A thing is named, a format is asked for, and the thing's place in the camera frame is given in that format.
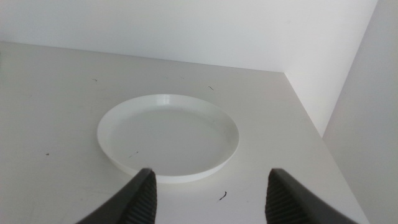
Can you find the white shallow bowl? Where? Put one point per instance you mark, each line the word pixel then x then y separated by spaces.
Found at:
pixel 168 140

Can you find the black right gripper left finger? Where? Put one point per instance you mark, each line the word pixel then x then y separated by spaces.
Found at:
pixel 136 202

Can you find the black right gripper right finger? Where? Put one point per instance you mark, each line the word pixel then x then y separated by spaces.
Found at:
pixel 289 202

